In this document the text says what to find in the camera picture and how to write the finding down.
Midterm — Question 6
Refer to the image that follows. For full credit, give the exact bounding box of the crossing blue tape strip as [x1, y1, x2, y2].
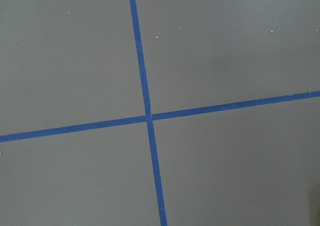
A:
[0, 91, 320, 143]

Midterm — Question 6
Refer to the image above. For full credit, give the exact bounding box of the long blue tape strip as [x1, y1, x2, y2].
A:
[129, 0, 168, 226]

